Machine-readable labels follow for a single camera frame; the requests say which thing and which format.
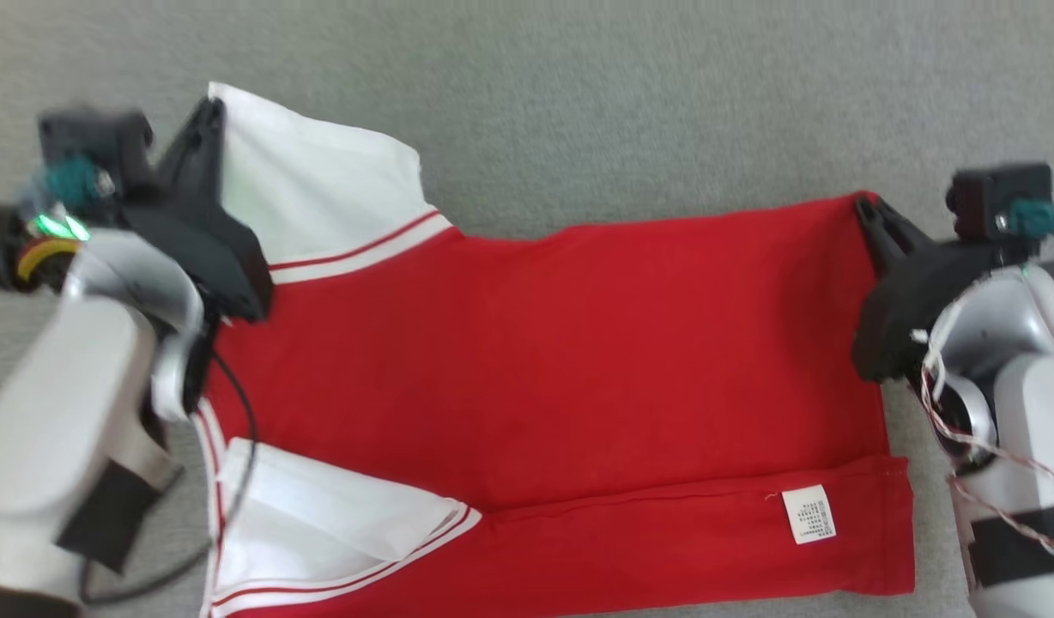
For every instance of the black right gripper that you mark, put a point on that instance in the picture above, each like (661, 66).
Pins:
(909, 300)

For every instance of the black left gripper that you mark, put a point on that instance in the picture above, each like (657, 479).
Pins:
(209, 257)

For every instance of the red white sleeved jersey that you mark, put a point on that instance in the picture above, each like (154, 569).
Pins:
(536, 360)

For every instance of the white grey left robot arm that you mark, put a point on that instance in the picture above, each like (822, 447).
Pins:
(55, 403)

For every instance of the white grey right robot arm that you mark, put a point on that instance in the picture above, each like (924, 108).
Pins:
(1033, 403)

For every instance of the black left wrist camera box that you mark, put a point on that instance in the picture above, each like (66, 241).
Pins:
(93, 137)

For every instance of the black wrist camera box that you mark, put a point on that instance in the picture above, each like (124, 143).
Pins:
(93, 137)
(999, 202)

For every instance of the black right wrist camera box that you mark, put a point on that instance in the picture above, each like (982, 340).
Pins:
(999, 202)

